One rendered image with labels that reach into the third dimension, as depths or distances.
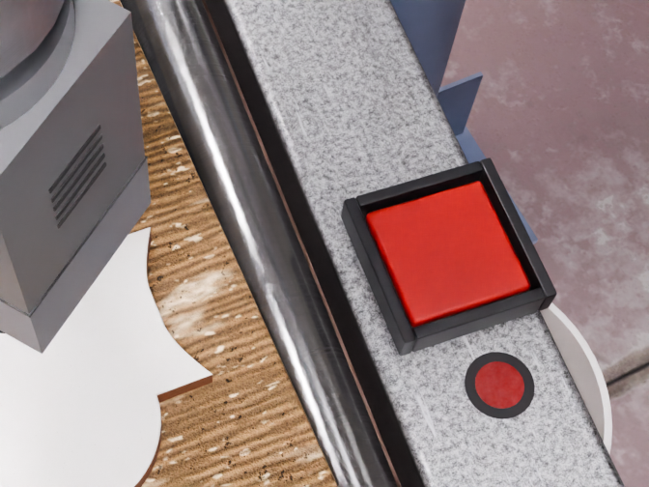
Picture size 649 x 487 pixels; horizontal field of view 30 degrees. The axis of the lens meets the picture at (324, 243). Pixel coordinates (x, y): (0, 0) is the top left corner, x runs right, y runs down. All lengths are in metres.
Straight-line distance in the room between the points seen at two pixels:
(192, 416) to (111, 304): 0.06
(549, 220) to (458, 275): 1.12
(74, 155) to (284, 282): 0.24
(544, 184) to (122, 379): 1.24
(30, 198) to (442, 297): 0.27
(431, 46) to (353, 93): 0.66
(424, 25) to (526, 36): 0.61
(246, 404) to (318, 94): 0.18
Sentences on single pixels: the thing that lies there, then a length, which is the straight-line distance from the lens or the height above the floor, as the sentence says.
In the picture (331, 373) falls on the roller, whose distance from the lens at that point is 0.54.
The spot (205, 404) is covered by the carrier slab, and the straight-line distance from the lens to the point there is 0.52.
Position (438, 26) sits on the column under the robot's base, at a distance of 1.25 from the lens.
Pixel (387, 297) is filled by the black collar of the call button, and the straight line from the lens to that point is 0.54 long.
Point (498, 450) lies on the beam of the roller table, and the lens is 0.54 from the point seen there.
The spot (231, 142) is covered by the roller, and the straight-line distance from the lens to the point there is 0.59.
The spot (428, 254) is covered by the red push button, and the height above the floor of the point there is 0.93.
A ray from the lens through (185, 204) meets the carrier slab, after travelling 0.55.
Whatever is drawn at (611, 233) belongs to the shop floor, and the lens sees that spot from 1.69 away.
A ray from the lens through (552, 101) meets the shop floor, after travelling 1.78.
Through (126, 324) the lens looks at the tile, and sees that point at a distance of 0.52.
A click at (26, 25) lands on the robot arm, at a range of 0.28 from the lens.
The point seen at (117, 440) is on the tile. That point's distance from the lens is 0.50.
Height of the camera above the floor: 1.42
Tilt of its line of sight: 63 degrees down
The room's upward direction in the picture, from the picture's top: 10 degrees clockwise
